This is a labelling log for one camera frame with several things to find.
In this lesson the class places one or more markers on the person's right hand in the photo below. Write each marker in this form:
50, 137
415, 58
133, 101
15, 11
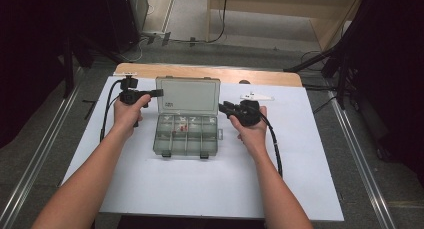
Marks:
253, 137

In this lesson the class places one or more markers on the person's left hand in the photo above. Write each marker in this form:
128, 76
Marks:
128, 117

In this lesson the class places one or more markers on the transparent grey compartment box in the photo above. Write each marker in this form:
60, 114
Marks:
186, 99

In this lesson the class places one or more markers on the dark computer cabinet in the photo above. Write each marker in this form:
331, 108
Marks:
123, 15

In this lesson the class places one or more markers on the black tripod stand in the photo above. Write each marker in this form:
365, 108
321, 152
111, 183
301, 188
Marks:
333, 52

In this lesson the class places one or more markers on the black upright stand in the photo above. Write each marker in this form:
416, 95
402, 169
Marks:
68, 72

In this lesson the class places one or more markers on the wooden table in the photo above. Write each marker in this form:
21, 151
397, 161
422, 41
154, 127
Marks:
260, 76

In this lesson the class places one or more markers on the metal floor rail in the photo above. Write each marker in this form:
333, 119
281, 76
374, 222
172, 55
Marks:
360, 155
36, 155

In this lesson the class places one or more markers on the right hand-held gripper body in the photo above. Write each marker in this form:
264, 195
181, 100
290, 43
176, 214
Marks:
250, 114

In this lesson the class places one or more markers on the light wooden cabinet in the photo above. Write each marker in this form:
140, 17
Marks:
266, 2

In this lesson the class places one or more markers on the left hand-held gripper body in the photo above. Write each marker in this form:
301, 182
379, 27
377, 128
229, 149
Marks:
130, 95

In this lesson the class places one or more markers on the power strip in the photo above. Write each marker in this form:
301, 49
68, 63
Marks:
156, 37

